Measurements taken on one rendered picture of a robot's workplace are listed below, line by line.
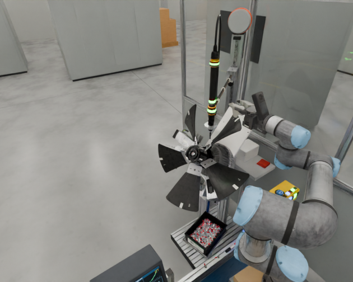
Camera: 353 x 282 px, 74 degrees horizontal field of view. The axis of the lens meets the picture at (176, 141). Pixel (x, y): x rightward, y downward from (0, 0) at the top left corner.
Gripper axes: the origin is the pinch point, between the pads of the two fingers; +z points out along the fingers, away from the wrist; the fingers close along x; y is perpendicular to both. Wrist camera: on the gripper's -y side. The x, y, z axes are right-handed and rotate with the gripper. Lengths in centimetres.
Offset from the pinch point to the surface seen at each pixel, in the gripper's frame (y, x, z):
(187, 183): 61, -13, 19
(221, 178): 47.3, -3.1, 0.7
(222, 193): 50, -9, -6
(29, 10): 49, 47, 1237
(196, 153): 42.2, -3.9, 22.5
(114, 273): 42, -74, -17
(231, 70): 8, 48, 50
